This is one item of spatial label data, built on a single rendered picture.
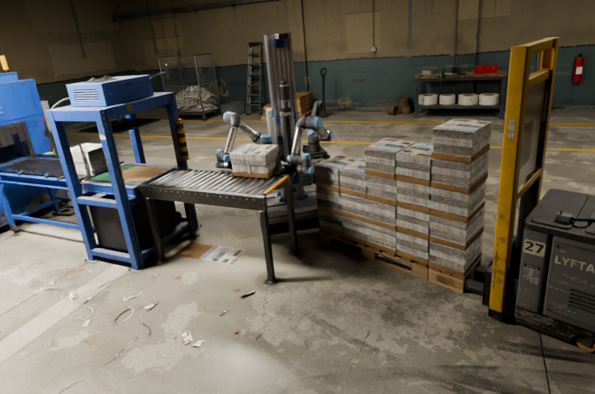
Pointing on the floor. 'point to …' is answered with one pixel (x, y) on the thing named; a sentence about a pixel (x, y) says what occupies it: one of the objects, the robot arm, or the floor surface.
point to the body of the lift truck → (559, 269)
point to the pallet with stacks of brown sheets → (297, 104)
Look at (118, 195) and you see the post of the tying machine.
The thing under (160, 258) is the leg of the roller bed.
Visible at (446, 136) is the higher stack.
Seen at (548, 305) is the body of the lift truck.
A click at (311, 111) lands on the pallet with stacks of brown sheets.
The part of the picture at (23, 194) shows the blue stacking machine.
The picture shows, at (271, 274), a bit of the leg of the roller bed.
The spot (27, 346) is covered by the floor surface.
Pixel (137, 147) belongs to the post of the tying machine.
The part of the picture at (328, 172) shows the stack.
